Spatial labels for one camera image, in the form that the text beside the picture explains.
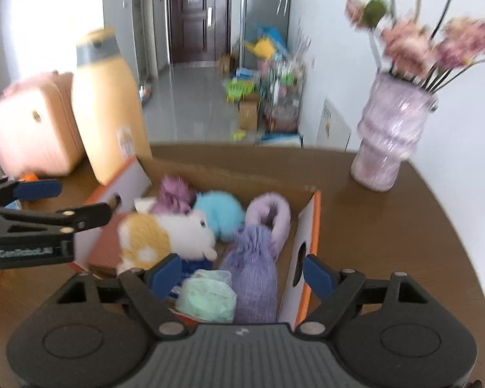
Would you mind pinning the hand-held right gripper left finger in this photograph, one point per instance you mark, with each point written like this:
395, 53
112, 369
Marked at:
165, 273

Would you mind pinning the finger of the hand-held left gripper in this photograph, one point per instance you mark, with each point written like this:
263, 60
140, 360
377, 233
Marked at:
85, 216
40, 190

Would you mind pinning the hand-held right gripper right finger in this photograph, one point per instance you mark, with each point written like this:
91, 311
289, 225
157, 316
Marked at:
317, 275

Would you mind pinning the yellow white hamster plush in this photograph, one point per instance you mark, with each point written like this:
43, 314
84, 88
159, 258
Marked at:
173, 234

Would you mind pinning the green item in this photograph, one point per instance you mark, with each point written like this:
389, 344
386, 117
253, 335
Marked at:
206, 299

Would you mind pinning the lavender knit hat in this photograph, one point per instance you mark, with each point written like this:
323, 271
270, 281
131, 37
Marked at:
252, 275

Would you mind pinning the mauve purple fuzzy cloth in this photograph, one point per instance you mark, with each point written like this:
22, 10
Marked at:
173, 194

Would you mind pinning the blue plush toy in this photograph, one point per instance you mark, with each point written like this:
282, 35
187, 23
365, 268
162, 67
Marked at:
220, 214

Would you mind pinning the red cardboard box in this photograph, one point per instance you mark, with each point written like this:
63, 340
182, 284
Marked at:
234, 182

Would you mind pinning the orange fruit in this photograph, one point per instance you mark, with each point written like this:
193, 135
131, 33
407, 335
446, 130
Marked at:
29, 177

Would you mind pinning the pink hard-shell suitcase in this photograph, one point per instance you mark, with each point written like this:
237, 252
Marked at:
32, 129

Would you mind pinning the lavender fuzzy slipper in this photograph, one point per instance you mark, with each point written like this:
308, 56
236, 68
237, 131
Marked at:
281, 218

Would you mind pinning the large yellow bottle-shaped plush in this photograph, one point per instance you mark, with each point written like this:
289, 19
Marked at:
105, 121

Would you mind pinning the blue white package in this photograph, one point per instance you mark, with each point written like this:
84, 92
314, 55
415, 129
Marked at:
283, 139

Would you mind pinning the pale purple ribbed vase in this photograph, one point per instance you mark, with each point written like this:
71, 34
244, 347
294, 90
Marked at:
388, 129

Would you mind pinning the brown cardboard box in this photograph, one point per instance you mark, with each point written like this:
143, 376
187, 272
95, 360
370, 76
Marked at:
248, 115

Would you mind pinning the green plastic toy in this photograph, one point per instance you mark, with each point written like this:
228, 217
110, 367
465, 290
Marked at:
240, 91

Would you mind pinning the small cardboard box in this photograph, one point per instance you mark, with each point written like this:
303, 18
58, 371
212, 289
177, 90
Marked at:
224, 64

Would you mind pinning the dark brown door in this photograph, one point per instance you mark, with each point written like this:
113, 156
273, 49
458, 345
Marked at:
194, 28

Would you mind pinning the yellow blue toy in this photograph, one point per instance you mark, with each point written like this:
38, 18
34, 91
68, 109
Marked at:
266, 46

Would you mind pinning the pink artificial flowers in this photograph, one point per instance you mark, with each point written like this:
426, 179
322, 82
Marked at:
408, 44

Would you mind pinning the grey refrigerator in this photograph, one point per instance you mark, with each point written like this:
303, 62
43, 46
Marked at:
258, 8

